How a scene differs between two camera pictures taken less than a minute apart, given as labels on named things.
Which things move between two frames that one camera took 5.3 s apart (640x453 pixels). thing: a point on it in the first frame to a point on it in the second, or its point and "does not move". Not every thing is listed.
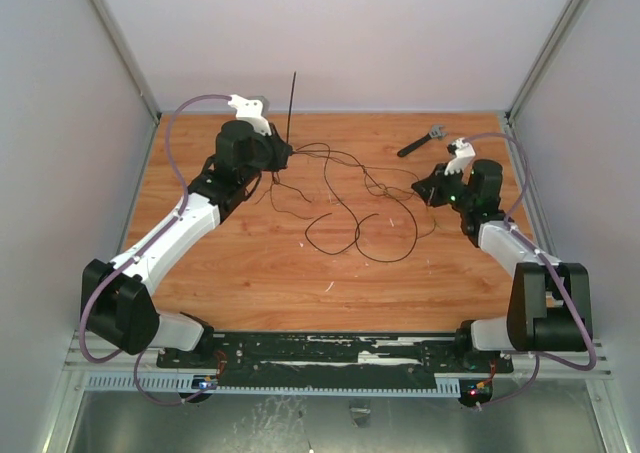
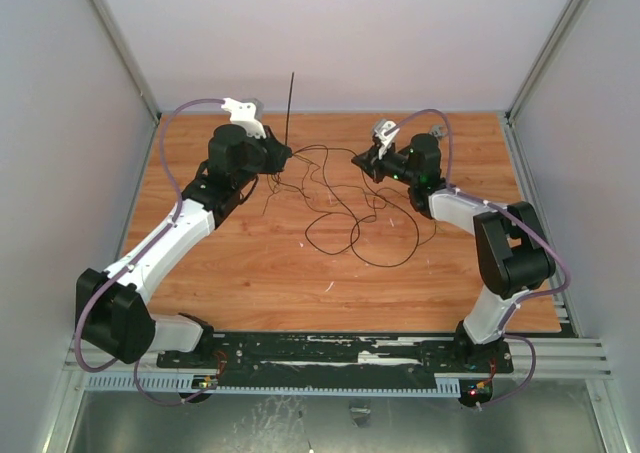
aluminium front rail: (86, 358) does not move
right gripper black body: (431, 189) to (375, 161)
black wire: (389, 260) to (353, 240)
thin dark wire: (331, 182) to (365, 177)
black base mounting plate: (331, 354) does not move
